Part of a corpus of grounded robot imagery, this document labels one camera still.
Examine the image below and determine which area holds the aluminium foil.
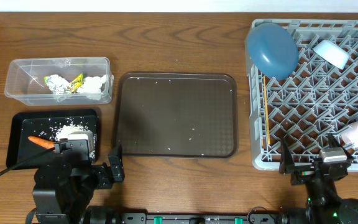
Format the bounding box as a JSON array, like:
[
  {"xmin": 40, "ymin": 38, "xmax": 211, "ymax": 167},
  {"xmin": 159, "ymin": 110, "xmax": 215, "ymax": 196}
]
[{"xmin": 44, "ymin": 74, "xmax": 70, "ymax": 95}]

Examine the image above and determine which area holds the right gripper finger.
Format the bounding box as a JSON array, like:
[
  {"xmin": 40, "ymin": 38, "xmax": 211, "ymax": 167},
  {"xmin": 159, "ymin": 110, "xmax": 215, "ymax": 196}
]
[
  {"xmin": 279, "ymin": 138, "xmax": 295, "ymax": 174},
  {"xmin": 328, "ymin": 133, "xmax": 354, "ymax": 161}
]

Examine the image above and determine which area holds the large light blue bowl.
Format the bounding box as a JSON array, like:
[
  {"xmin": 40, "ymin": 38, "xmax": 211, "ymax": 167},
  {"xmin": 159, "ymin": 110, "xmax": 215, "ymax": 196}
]
[{"xmin": 313, "ymin": 40, "xmax": 350, "ymax": 70}]

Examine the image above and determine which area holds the white crumpled tissue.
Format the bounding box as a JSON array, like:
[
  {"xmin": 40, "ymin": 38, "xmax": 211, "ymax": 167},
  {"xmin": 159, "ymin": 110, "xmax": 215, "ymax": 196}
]
[{"xmin": 76, "ymin": 75, "xmax": 107, "ymax": 100}]

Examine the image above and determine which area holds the yellow green snack wrapper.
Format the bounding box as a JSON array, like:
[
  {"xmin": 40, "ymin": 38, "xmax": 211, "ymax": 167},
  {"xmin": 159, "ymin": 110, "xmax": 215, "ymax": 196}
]
[{"xmin": 67, "ymin": 73, "xmax": 84, "ymax": 93}]

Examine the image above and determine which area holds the black bin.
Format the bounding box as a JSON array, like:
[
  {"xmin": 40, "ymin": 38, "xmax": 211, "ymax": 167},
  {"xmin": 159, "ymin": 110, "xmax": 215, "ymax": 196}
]
[{"xmin": 6, "ymin": 109, "xmax": 99, "ymax": 167}]

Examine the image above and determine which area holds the dark brown serving tray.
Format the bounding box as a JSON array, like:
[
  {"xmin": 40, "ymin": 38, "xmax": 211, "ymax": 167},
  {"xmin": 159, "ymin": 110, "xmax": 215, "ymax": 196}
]
[{"xmin": 112, "ymin": 72, "xmax": 239, "ymax": 159}]

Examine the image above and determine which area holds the orange carrot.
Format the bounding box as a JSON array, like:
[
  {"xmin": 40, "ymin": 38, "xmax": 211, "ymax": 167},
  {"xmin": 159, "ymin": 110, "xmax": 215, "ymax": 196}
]
[{"xmin": 28, "ymin": 136, "xmax": 55, "ymax": 149}]

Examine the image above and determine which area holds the dark blue plate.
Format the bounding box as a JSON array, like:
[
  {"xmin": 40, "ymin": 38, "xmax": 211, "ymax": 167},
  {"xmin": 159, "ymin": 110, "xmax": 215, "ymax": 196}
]
[{"xmin": 247, "ymin": 23, "xmax": 299, "ymax": 80}]

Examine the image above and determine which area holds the wooden chopstick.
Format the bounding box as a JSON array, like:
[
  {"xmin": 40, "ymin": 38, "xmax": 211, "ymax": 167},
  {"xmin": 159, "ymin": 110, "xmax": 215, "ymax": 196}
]
[{"xmin": 263, "ymin": 76, "xmax": 270, "ymax": 146}]

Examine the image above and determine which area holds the grey dishwasher rack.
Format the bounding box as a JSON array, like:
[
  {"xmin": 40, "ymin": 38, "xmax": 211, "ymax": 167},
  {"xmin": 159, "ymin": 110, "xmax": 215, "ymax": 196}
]
[{"xmin": 246, "ymin": 19, "xmax": 358, "ymax": 170}]

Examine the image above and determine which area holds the clear plastic bin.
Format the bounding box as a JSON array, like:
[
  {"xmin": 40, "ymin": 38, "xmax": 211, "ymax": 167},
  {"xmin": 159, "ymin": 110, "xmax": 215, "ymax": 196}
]
[{"xmin": 4, "ymin": 57, "xmax": 114, "ymax": 106}]

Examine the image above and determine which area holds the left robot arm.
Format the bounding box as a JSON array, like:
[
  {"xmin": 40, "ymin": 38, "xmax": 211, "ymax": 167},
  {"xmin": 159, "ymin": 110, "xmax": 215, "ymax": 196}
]
[{"xmin": 25, "ymin": 145, "xmax": 125, "ymax": 224}]

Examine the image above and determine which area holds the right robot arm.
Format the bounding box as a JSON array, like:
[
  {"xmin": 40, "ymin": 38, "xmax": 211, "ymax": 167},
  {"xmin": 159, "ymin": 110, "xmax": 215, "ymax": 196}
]
[{"xmin": 275, "ymin": 134, "xmax": 358, "ymax": 224}]

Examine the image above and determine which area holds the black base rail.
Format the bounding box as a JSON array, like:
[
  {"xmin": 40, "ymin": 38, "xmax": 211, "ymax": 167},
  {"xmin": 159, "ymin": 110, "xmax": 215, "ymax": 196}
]
[{"xmin": 118, "ymin": 207, "xmax": 288, "ymax": 224}]

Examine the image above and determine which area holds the pile of white rice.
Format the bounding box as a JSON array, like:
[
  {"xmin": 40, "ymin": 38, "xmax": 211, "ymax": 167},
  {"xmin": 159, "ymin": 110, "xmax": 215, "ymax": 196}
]
[{"xmin": 35, "ymin": 116, "xmax": 96, "ymax": 160}]

